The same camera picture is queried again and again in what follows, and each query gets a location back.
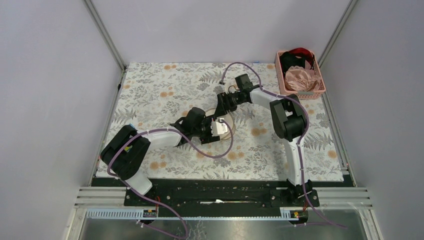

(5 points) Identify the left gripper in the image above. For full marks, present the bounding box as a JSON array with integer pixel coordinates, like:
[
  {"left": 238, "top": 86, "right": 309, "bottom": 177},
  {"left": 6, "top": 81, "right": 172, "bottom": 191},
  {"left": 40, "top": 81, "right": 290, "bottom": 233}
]
[{"left": 191, "top": 114, "right": 220, "bottom": 143}]

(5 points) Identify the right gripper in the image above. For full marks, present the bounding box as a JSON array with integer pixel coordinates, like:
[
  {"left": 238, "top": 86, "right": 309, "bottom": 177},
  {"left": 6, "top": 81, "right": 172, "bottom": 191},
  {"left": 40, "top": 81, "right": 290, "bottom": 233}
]
[{"left": 214, "top": 91, "right": 246, "bottom": 118}]

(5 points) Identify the white mesh laundry bag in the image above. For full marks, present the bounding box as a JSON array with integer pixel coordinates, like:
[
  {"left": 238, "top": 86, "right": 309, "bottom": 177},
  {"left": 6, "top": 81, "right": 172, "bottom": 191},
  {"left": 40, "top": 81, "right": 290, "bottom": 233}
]
[{"left": 200, "top": 108, "right": 235, "bottom": 144}]

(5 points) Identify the peach satin lace bra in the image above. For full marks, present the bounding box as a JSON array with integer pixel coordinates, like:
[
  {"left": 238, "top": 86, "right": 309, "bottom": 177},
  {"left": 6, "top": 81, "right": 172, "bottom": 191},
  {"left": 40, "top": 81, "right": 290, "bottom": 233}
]
[{"left": 284, "top": 66, "right": 322, "bottom": 92}]

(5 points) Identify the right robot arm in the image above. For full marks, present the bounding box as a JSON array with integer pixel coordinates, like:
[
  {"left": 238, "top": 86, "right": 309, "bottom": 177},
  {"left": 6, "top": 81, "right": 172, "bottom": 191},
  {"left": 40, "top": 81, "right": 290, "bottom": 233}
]
[{"left": 211, "top": 74, "right": 313, "bottom": 206}]

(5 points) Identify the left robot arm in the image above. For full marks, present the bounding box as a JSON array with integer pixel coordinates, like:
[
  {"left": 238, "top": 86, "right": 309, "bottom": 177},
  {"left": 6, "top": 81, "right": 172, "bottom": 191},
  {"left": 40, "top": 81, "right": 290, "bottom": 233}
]
[{"left": 100, "top": 107, "right": 230, "bottom": 206}]

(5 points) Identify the black and red bra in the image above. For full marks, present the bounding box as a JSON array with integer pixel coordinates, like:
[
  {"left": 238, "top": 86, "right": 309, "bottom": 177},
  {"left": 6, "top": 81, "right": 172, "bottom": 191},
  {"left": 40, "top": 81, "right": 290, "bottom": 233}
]
[{"left": 279, "top": 47, "right": 315, "bottom": 72}]

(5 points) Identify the pink plastic basket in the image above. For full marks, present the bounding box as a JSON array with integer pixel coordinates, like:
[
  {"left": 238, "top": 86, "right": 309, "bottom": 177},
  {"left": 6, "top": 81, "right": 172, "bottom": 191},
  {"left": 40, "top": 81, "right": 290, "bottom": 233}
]
[{"left": 275, "top": 51, "right": 327, "bottom": 100}]

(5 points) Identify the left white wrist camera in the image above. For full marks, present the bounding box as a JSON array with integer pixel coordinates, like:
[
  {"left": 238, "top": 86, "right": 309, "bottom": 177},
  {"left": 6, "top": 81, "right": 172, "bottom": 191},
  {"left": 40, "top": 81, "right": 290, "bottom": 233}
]
[{"left": 210, "top": 118, "right": 230, "bottom": 137}]

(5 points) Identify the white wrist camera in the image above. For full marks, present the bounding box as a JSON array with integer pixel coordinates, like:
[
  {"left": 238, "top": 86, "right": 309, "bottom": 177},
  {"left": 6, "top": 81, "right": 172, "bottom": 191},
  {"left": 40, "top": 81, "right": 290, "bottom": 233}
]
[
  {"left": 210, "top": 118, "right": 230, "bottom": 137},
  {"left": 224, "top": 84, "right": 240, "bottom": 94}
]

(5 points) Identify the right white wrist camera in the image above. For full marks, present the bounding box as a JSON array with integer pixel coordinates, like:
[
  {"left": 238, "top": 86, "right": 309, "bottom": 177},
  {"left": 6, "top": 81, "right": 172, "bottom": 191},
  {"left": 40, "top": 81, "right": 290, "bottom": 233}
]
[{"left": 224, "top": 84, "right": 240, "bottom": 94}]

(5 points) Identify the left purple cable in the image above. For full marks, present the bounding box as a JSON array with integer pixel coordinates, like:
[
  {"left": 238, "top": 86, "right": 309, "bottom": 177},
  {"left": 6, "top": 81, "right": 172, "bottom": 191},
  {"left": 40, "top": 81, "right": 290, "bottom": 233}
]
[{"left": 106, "top": 119, "right": 235, "bottom": 240}]

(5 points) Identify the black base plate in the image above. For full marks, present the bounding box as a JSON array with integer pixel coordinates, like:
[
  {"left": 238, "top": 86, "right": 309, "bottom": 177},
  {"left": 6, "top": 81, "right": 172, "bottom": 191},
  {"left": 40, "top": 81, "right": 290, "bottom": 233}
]
[{"left": 78, "top": 178, "right": 353, "bottom": 218}]

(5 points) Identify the aluminium front rail frame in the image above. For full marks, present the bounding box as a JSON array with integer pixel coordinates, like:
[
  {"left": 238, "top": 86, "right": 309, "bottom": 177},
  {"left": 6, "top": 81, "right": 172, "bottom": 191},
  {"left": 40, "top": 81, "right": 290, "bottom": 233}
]
[{"left": 64, "top": 181, "right": 383, "bottom": 240}]

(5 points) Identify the right aluminium corner post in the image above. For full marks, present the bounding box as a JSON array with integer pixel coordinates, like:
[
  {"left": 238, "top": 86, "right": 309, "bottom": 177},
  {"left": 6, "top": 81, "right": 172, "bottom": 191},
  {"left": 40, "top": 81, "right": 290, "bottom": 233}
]
[{"left": 318, "top": 0, "right": 359, "bottom": 67}]

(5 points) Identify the aluminium corner post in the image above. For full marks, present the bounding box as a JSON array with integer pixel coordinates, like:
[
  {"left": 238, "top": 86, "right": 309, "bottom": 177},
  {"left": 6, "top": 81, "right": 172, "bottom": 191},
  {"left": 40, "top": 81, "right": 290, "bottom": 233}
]
[
  {"left": 318, "top": 0, "right": 359, "bottom": 67},
  {"left": 82, "top": 0, "right": 127, "bottom": 71}
]

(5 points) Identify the left aluminium corner post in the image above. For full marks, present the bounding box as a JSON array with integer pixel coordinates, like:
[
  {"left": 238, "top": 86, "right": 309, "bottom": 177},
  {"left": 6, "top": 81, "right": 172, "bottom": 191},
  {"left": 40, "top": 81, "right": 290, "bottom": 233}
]
[{"left": 82, "top": 0, "right": 127, "bottom": 71}]

